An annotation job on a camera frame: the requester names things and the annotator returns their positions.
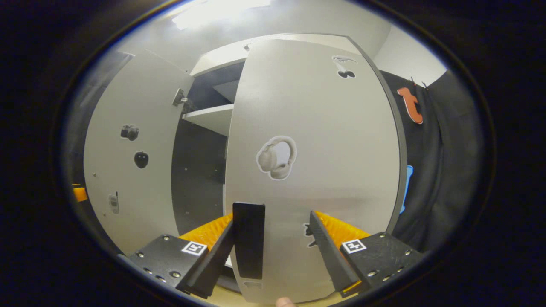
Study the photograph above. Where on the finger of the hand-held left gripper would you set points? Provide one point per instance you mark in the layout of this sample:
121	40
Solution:
80	194

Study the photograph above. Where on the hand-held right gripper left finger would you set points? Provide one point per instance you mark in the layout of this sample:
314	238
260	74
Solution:
213	260

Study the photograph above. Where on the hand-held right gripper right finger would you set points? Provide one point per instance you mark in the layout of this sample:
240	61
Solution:
328	256

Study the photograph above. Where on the white grey cabinet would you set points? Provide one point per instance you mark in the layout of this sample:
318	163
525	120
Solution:
196	170

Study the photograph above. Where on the white cabinet door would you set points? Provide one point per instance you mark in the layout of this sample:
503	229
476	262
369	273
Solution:
320	106
128	85

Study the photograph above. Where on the metal door hinge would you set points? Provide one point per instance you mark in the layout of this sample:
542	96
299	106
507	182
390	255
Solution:
179	99

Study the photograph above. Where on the white cabinet shelf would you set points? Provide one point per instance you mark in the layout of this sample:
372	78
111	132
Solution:
209	117

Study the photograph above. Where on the white cabinet drawer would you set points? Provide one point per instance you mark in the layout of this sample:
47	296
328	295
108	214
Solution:
217	57

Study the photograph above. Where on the black backdrop cloth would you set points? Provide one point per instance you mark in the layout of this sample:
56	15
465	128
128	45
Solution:
448	170

